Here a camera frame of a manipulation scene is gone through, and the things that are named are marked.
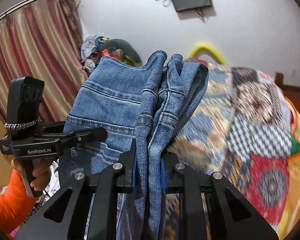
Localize blue denim jeans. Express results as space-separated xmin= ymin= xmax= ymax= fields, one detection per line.
xmin=59 ymin=50 xmax=209 ymax=239

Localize person's left hand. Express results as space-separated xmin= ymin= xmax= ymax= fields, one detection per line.
xmin=11 ymin=158 xmax=52 ymax=193

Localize orange yellow fleece blanket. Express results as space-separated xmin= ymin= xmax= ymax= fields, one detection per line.
xmin=276 ymin=97 xmax=300 ymax=239

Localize colourful patchwork bedspread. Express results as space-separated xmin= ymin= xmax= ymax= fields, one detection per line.
xmin=168 ymin=63 xmax=292 ymax=231

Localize maroon striped curtain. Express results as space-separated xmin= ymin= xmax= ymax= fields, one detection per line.
xmin=0 ymin=0 xmax=87 ymax=121

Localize orange box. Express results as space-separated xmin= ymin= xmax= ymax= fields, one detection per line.
xmin=100 ymin=49 xmax=124 ymax=60

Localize yellow curved tube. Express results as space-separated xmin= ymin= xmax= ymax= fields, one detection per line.
xmin=187 ymin=42 xmax=228 ymax=65

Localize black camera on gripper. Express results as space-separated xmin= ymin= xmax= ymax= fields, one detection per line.
xmin=5 ymin=76 xmax=45 ymax=135

